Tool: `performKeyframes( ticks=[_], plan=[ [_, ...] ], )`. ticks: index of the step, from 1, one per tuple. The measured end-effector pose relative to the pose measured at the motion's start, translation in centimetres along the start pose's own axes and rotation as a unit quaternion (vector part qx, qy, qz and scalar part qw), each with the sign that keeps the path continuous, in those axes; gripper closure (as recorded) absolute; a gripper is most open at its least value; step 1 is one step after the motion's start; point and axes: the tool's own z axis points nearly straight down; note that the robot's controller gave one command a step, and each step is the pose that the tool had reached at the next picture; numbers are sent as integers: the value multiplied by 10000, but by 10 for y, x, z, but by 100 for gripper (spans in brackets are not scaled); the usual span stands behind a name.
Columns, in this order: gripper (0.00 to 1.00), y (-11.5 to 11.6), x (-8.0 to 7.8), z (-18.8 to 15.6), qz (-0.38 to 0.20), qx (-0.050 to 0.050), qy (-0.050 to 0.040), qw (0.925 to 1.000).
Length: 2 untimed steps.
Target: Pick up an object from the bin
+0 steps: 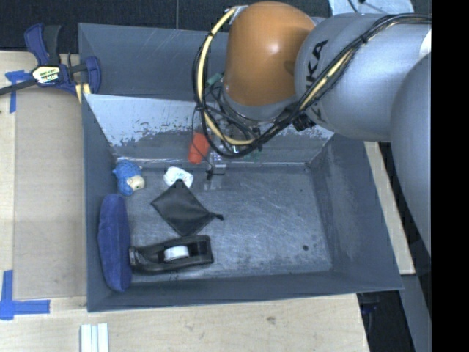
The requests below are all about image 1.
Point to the black cylinder on white bracket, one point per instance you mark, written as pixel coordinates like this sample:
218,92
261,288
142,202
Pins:
303,123

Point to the blue toy animal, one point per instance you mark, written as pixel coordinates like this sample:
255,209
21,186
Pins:
126,176

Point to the orange toy carrot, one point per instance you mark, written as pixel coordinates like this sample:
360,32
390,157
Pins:
198,149

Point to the pale wood board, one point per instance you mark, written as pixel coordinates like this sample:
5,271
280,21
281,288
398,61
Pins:
47,196

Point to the black cloth pouch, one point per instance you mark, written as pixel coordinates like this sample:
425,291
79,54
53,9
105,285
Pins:
181,209

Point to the grey metal bin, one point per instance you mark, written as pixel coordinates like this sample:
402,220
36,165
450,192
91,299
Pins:
264,218

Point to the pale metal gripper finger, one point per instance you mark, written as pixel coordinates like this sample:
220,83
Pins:
219,160
213,182

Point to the black tape dispenser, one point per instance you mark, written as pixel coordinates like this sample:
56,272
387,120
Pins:
146,260

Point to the white crumpled packet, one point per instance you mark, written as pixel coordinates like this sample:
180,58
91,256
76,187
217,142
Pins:
176,175

